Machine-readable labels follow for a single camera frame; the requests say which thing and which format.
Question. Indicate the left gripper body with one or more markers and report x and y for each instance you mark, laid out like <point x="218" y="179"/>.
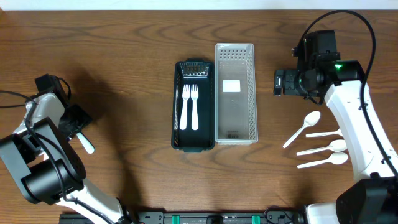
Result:
<point x="78" y="121"/>

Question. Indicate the white label in basket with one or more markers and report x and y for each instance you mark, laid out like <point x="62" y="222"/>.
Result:
<point x="231" y="86"/>

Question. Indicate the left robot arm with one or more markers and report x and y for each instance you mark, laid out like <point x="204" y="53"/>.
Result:
<point x="42" y="162"/>

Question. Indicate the white plastic fork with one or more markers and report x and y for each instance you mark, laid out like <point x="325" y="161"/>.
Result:
<point x="185" y="97"/>
<point x="85" y="143"/>
<point x="194" y="96"/>

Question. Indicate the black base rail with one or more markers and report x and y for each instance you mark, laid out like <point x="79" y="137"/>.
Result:
<point x="270" y="216"/>

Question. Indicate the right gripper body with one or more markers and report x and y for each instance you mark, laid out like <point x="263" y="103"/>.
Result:
<point x="293" y="81"/>

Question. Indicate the black plastic basket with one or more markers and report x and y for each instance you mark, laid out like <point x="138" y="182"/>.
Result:
<point x="200" y="72"/>

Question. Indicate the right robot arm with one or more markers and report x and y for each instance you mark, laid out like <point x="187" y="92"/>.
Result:
<point x="341" y="85"/>

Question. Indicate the white plastic spoon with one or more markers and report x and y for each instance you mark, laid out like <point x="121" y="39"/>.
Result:
<point x="336" y="158"/>
<point x="329" y="133"/>
<point x="338" y="145"/>
<point x="310" y="120"/>

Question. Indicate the clear plastic basket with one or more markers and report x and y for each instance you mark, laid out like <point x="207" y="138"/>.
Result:
<point x="236" y="113"/>

